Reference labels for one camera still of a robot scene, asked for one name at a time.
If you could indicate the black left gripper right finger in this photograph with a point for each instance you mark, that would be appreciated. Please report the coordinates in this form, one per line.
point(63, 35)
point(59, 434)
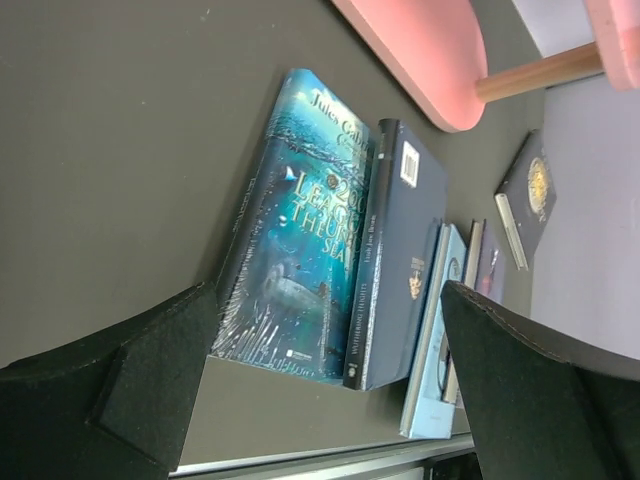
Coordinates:
point(540, 404)

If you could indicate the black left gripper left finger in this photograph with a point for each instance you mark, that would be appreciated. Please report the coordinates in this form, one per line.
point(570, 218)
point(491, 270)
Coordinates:
point(115, 404)

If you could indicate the light blue thin book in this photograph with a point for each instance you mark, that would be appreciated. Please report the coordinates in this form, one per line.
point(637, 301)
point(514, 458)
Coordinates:
point(432, 391)

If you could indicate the purple blue cover book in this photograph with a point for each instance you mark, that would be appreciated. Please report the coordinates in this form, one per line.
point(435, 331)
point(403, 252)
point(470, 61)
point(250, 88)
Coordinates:
point(480, 266)

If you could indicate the teal ocean cover book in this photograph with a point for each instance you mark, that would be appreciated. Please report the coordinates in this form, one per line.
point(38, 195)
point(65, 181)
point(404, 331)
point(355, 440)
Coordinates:
point(287, 283)

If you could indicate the dark navy hardcover book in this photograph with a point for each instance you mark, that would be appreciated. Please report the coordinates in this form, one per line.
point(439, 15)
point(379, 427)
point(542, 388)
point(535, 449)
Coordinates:
point(406, 206)

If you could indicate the black book with gold moon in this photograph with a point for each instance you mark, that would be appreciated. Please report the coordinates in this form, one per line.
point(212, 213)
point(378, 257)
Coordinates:
point(525, 199)

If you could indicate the pink three-tier shelf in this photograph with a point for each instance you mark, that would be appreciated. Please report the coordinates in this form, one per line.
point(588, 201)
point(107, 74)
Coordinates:
point(436, 51)

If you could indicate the aluminium mounting rail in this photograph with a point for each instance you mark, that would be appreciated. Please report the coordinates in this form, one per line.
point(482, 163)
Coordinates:
point(409, 459)

